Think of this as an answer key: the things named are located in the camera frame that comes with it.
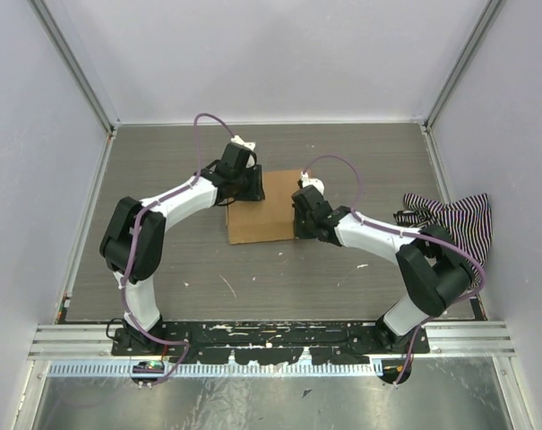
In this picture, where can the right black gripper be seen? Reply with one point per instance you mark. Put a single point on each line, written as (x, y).
(299, 231)

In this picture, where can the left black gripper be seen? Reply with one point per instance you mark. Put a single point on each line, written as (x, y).
(257, 192)

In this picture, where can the brown cardboard box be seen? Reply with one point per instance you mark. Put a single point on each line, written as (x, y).
(269, 220)

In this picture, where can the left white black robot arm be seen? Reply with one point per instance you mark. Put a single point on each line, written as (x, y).
(132, 245)

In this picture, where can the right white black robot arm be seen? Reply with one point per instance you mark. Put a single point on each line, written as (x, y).
(434, 271)

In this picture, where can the striped purple cloth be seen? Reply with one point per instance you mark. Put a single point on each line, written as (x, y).
(468, 221)

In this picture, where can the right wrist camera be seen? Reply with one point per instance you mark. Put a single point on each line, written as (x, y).
(305, 180)

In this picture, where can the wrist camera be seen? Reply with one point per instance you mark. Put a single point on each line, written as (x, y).
(305, 180)
(238, 141)

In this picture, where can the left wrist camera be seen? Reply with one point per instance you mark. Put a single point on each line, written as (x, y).
(238, 141)

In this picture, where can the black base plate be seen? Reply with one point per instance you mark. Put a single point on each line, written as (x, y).
(265, 343)

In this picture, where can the white slotted cable duct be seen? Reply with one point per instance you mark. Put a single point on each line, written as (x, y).
(133, 368)

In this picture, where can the aluminium front rail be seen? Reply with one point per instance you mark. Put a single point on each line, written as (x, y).
(445, 339)

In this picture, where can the right aluminium corner post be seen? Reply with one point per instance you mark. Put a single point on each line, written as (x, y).
(484, 22)

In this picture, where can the aluminium corner post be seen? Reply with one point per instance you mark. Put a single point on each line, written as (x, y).
(59, 27)
(484, 22)

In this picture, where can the left aluminium corner post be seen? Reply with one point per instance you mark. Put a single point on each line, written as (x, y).
(59, 27)

